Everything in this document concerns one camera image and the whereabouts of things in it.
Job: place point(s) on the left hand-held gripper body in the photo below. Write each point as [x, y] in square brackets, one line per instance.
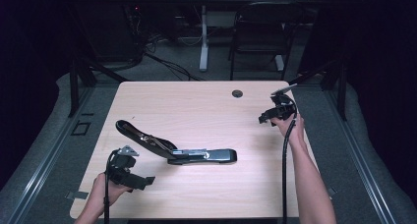
[122, 166]

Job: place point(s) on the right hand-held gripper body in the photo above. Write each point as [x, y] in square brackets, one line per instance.
[283, 106]

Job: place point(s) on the black stapler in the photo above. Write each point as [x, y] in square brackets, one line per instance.
[183, 153]

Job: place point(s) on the person's right hand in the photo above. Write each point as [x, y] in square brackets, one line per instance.
[291, 130]

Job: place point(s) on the person's left hand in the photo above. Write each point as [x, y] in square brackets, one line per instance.
[105, 193]

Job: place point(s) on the black round table grommet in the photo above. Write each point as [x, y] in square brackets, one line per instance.
[237, 93]

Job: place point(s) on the white desk foot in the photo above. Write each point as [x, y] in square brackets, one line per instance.
[279, 63]

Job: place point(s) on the grey tape piece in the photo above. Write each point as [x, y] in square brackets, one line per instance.
[332, 191]
[77, 195]

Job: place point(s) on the black folding chair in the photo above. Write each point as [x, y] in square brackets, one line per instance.
[262, 34]

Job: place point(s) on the white desk leg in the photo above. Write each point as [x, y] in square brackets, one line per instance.
[204, 44]

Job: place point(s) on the dark cabinet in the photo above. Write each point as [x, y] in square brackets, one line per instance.
[108, 30]

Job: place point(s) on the black frame post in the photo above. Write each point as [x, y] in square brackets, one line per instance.
[73, 89]
[342, 93]

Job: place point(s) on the aluminium floor rail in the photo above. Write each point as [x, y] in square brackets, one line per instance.
[49, 158]
[357, 158]

